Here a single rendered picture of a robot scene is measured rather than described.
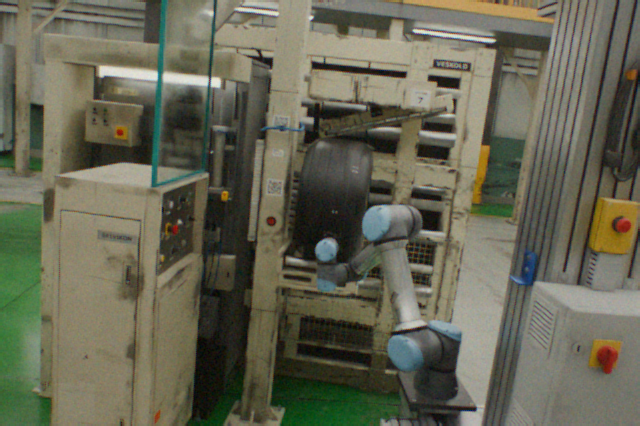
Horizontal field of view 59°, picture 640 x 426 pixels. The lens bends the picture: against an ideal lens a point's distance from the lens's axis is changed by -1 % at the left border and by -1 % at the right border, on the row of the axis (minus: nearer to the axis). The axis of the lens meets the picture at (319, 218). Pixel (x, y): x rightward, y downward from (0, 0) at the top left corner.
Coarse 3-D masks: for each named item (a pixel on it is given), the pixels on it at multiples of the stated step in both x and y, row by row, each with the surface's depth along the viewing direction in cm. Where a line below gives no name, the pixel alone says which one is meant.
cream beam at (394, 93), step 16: (320, 80) 276; (336, 80) 275; (352, 80) 274; (368, 80) 273; (384, 80) 272; (400, 80) 272; (320, 96) 277; (336, 96) 276; (352, 96) 276; (368, 96) 275; (384, 96) 274; (400, 96) 273; (432, 96) 271
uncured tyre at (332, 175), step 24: (312, 144) 256; (336, 144) 253; (360, 144) 256; (312, 168) 243; (336, 168) 242; (360, 168) 243; (312, 192) 240; (336, 192) 239; (360, 192) 240; (312, 216) 241; (336, 216) 240; (360, 216) 242; (312, 240) 247; (360, 240) 249
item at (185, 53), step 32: (192, 0) 209; (160, 32) 187; (192, 32) 214; (160, 64) 189; (192, 64) 218; (160, 96) 191; (192, 96) 223; (160, 128) 196; (192, 128) 229; (160, 160) 200; (192, 160) 234
